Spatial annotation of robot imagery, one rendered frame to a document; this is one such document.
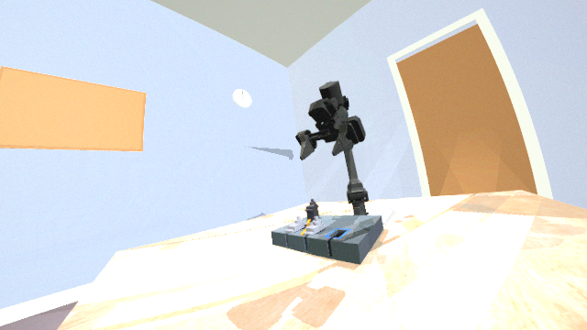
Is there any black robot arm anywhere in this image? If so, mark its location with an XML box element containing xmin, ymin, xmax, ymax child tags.
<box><xmin>308</xmin><ymin>81</ymin><xmax>369</xmax><ymax>215</ymax></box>

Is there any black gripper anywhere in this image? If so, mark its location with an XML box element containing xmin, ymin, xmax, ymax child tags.
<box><xmin>295</xmin><ymin>113</ymin><xmax>366</xmax><ymax>160</ymax></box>

